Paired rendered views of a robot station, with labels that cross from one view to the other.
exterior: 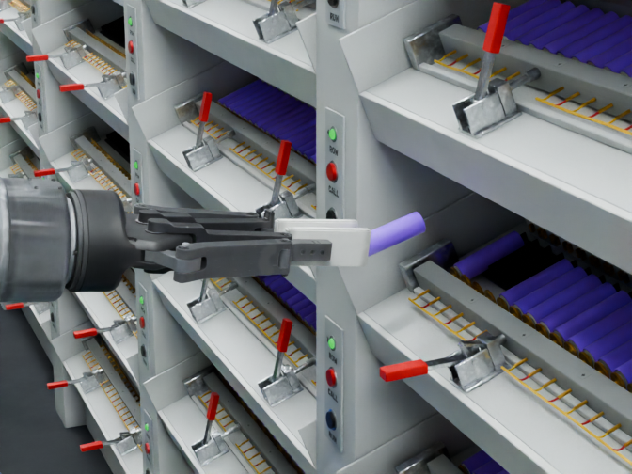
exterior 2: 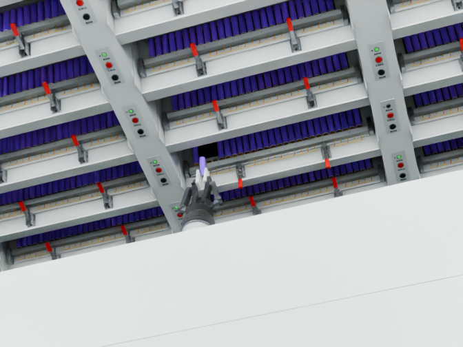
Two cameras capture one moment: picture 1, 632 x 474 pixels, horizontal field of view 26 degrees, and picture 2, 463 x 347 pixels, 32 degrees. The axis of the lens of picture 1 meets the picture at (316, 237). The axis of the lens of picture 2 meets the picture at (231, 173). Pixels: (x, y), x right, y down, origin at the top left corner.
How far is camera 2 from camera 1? 1.88 m
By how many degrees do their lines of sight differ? 52
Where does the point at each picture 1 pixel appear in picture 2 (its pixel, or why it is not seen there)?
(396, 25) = (160, 124)
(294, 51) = (107, 155)
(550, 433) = (275, 165)
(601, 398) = (280, 151)
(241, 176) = (59, 211)
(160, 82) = not seen: outside the picture
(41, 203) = (204, 215)
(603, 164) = (268, 111)
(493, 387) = (248, 171)
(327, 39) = (138, 142)
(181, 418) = not seen: hidden behind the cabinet
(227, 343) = not seen: hidden behind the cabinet
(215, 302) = (57, 255)
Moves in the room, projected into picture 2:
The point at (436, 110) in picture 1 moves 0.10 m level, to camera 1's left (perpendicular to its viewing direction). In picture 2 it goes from (200, 132) to (187, 155)
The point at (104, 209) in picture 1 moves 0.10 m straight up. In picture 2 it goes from (203, 206) to (192, 180)
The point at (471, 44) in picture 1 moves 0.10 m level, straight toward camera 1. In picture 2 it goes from (186, 113) to (214, 117)
